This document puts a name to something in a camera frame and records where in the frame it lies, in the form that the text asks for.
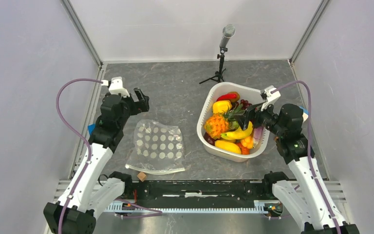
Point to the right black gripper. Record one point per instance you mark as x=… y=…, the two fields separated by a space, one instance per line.
x=253 y=111

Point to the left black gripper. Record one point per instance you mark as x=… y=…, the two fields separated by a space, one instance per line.
x=138 y=107

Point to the purple grape bunch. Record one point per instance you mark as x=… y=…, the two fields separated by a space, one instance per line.
x=244 y=104

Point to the purple eggplant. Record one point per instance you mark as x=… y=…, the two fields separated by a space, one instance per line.
x=257 y=136

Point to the brown kiwi fruit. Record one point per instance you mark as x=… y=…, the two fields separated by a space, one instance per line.
x=233 y=96

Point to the yellow banana bunch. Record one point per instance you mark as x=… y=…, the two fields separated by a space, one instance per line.
x=238 y=133

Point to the red chili pepper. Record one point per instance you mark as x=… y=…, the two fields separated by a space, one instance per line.
x=223 y=97

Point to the clear polka dot zip bag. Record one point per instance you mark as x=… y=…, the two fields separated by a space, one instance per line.
x=158 y=149

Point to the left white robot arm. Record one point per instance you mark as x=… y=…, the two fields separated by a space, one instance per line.
x=78 y=208

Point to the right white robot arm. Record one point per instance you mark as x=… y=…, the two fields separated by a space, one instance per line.
x=314 y=211

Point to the white plastic basket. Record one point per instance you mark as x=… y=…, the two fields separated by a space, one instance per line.
x=250 y=94

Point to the orange bell pepper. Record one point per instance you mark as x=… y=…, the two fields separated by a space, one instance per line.
x=247 y=142

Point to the yellow bell pepper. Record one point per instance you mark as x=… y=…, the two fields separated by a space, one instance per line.
x=221 y=107

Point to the toy pineapple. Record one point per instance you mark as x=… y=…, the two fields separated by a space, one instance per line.
x=222 y=123

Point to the orange carrot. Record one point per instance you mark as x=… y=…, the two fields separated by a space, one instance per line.
x=244 y=150

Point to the yellow mango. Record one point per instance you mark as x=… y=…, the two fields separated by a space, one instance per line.
x=228 y=146

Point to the dark red apple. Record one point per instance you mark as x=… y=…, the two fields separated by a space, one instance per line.
x=209 y=139

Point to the white blue toy block stack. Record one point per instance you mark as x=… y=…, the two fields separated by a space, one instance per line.
x=305 y=114

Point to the blue green toy block stack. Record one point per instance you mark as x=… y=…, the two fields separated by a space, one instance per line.
x=90 y=128

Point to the small wooden cube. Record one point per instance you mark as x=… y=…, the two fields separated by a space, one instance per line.
x=142 y=176

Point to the silver microphone on tripod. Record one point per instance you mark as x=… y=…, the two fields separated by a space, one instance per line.
x=227 y=33

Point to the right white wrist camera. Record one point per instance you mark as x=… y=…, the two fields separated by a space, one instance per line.
x=269 y=95

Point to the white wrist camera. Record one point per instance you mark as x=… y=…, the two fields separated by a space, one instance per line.
x=116 y=86
x=269 y=95

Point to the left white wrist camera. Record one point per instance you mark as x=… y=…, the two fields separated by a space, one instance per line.
x=116 y=86

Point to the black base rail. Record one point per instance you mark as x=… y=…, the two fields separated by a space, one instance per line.
x=151 y=198

